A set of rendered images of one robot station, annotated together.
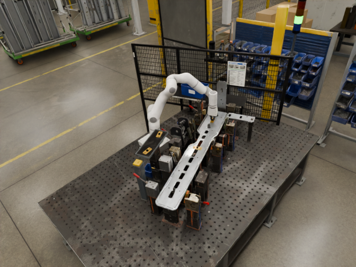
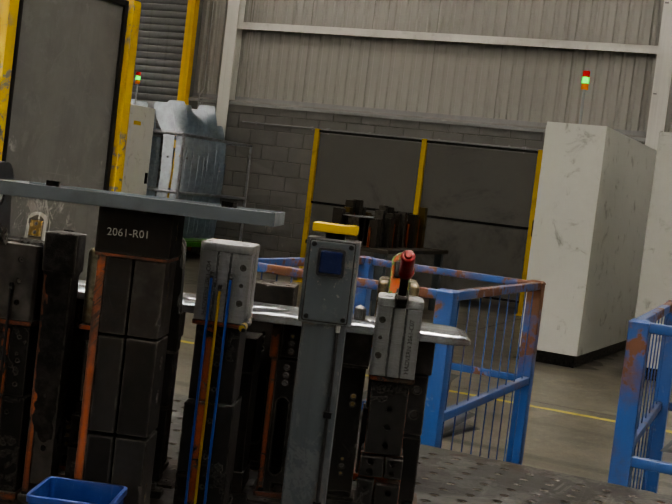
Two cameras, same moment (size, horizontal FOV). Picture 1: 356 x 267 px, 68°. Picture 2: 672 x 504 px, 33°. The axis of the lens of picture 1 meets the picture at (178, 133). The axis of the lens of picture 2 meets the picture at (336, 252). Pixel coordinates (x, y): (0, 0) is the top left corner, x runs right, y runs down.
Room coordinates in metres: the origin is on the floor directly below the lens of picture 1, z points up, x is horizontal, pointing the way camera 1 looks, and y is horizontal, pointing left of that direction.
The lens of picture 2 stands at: (2.19, 1.70, 1.20)
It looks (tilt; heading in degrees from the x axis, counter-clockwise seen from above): 3 degrees down; 245
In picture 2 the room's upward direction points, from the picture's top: 7 degrees clockwise
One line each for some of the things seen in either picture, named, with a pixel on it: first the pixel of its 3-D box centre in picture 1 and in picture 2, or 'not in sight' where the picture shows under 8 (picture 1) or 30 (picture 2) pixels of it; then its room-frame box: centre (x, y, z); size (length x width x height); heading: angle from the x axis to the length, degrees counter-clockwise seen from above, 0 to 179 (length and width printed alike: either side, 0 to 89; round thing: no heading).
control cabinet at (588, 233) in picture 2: not in sight; (595, 221); (-4.27, -6.70, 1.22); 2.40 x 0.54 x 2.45; 40
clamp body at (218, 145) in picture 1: (216, 158); not in sight; (1.82, -0.35, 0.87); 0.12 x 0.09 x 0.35; 63
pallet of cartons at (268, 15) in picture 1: (282, 32); not in sight; (6.17, -2.69, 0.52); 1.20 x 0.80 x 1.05; 130
